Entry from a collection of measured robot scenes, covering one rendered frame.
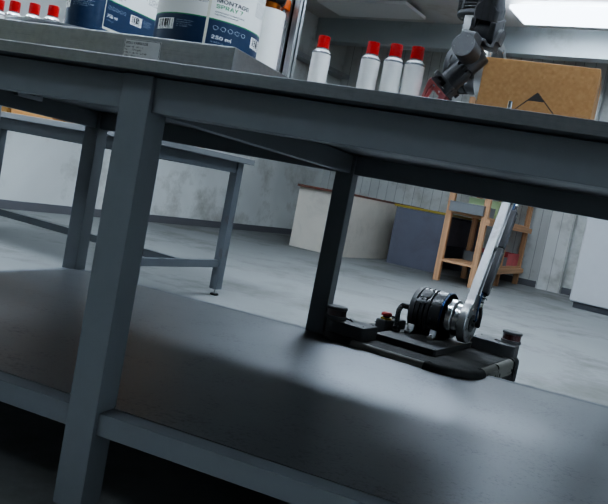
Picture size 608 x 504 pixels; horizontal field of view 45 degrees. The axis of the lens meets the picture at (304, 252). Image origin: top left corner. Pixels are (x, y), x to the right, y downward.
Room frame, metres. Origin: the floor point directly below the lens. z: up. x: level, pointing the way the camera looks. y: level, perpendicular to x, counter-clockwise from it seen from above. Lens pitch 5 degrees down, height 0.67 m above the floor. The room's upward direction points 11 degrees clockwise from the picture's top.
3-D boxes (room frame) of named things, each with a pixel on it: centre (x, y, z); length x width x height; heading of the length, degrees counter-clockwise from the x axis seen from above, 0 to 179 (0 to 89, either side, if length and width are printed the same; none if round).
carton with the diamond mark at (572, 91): (2.11, -0.57, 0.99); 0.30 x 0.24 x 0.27; 69
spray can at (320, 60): (2.02, 0.05, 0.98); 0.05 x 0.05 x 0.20
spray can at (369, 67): (1.98, -0.08, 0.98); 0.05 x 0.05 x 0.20
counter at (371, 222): (9.42, -0.65, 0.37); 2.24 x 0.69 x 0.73; 149
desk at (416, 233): (9.36, -1.61, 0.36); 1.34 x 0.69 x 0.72; 149
